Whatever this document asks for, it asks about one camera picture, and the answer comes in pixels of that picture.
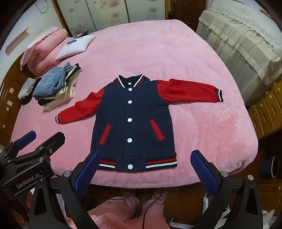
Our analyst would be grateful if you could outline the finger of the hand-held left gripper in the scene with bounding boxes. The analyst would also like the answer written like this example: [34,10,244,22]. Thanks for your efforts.
[4,130,37,158]
[13,132,66,165]

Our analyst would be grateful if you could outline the folded pink quilt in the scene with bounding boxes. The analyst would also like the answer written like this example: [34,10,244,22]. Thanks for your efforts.
[20,27,68,75]

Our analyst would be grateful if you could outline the pink plush blanket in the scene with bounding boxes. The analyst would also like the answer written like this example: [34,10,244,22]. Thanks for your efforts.
[10,19,259,190]

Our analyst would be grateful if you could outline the white printed pillow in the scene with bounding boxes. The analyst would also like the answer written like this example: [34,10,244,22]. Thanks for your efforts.
[56,35,96,60]

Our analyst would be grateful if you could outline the white metal frame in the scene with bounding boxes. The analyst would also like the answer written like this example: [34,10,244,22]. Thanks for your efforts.
[168,193,210,229]

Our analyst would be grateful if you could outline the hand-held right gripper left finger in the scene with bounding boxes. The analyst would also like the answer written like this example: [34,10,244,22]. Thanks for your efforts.
[29,149,102,229]

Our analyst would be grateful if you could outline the grey small garment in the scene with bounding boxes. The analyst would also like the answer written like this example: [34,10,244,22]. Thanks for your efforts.
[18,78,36,99]

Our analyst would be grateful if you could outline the cream lace-covered furniture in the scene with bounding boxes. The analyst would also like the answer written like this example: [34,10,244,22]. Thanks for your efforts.
[196,0,282,106]

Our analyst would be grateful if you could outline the dark wooden door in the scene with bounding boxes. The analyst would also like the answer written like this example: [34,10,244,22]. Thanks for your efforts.
[172,0,208,21]

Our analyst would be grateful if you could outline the stack of folded light clothes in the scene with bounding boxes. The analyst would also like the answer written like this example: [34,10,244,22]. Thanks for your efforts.
[37,63,82,111]

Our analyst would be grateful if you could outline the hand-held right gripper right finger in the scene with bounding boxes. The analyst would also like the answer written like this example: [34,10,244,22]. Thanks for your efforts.
[190,150,277,229]

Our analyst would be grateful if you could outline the floral wardrobe doors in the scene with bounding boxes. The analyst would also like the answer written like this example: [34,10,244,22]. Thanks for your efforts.
[52,0,174,38]

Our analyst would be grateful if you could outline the folded denim garment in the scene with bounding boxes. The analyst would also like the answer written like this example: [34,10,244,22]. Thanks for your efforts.
[32,62,73,100]

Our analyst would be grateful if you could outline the person's pink clothing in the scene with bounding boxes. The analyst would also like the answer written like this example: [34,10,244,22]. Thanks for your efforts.
[87,188,169,229]

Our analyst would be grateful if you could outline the black cable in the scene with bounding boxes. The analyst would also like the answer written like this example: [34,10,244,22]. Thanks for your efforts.
[140,189,164,229]

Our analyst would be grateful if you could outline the wooden drawer cabinet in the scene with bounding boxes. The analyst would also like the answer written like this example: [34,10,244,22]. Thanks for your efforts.
[248,79,282,139]

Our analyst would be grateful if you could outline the wooden wall shelf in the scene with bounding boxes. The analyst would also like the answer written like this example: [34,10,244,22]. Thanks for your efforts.
[5,27,30,53]

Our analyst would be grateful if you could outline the wooden headboard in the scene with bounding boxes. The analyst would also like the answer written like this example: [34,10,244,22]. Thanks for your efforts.
[0,59,36,146]

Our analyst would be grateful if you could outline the black cloth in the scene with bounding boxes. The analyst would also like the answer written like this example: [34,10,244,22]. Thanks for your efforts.
[21,77,43,106]

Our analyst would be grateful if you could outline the navy and red varsity jacket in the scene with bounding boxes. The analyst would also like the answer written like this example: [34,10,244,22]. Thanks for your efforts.
[55,75,223,172]

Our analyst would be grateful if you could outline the round dark bin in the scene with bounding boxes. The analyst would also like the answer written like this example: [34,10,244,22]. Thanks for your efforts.
[259,156,280,179]

